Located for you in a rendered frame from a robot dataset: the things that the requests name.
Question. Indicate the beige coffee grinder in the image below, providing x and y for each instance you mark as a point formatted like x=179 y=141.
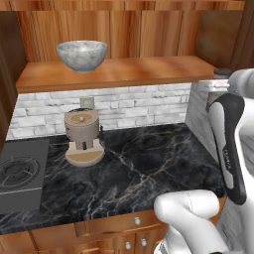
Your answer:
x=82 y=127

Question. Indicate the silver drawer knob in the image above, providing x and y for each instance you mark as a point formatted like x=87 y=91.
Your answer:
x=137 y=221

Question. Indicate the silver cupboard knob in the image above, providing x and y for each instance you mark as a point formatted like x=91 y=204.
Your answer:
x=144 y=242
x=128 y=245

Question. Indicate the grey wall socket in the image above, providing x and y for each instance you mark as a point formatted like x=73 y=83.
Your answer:
x=87 y=102

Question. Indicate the wooden cabinet shelf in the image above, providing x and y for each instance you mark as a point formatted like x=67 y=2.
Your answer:
x=115 y=71

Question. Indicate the grey gas hob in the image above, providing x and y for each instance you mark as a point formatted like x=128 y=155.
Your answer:
x=20 y=175

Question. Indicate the wooden drawer front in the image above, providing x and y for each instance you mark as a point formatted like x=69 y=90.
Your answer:
x=112 y=223

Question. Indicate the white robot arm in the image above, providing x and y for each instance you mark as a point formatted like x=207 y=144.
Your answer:
x=195 y=218

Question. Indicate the grey marble bowl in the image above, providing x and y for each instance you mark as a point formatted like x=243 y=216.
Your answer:
x=82 y=54

